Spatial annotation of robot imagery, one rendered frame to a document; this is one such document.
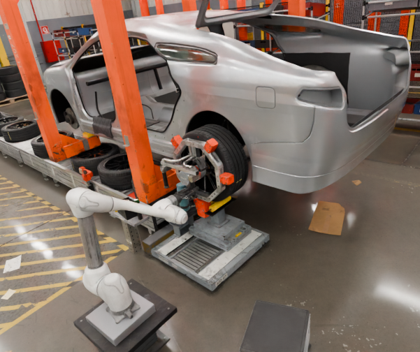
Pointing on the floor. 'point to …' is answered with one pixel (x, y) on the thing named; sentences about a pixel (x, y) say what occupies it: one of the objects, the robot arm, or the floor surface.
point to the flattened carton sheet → (328, 218)
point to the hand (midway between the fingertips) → (193, 188)
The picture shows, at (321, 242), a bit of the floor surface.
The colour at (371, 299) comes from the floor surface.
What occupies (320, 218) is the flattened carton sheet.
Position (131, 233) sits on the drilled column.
